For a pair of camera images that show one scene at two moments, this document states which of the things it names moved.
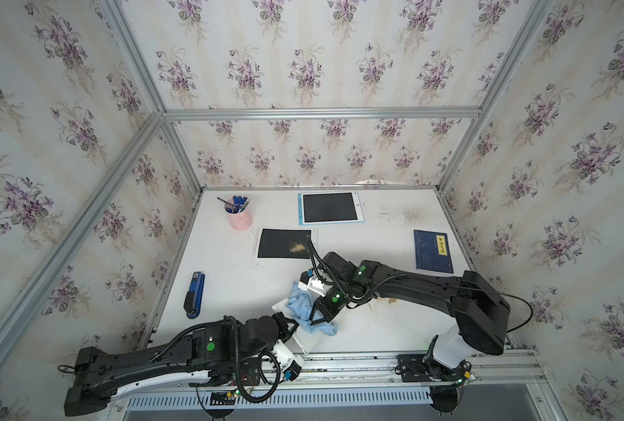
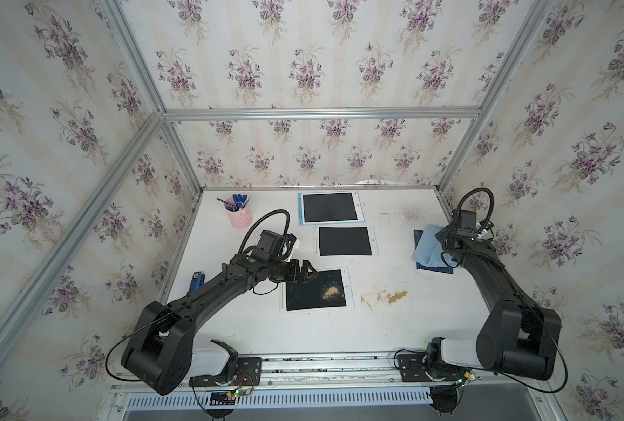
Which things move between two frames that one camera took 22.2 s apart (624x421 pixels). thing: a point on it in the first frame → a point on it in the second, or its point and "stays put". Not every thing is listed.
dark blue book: [432, 252] stays put
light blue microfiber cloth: [300, 303] → [429, 249]
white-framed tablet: [319, 208] stays put
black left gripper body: [282, 332] → [286, 272]
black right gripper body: [330, 303] → [448, 238]
